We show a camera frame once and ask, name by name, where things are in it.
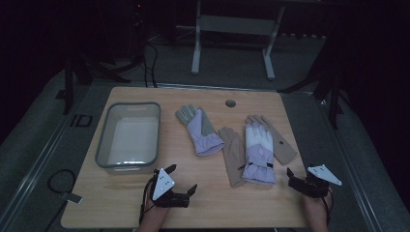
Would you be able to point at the beige knit glove with button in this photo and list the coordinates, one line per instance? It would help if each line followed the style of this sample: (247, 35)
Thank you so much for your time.
(283, 146)

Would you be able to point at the purple and white ski glove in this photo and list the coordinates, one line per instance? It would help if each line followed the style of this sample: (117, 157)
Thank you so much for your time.
(259, 151)

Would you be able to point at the person's left hand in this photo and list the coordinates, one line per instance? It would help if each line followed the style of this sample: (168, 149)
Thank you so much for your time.
(155, 213)

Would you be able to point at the person's right hand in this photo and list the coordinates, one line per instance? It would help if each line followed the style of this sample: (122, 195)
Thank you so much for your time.
(316, 209)

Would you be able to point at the metal floor rail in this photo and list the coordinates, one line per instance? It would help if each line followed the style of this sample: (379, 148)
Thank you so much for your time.
(349, 167)
(42, 158)

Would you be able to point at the clear plastic storage bin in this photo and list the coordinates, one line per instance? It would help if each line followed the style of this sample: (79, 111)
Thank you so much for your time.
(130, 137)

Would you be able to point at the plain beige knit glove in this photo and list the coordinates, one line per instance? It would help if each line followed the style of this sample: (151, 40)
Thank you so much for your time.
(232, 158)

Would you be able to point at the purple ski glove grey palm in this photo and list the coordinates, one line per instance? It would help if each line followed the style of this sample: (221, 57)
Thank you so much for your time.
(199, 132)

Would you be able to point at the white metal desk frame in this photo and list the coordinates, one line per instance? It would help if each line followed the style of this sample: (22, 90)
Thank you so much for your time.
(237, 25)

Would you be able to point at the black tripod stand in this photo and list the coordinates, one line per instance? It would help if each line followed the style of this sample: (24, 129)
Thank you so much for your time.
(83, 69)
(328, 83)

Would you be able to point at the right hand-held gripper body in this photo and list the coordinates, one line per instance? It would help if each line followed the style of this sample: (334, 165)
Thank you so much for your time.
(317, 180)

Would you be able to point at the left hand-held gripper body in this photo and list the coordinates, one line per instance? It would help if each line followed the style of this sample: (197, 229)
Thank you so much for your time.
(162, 184)

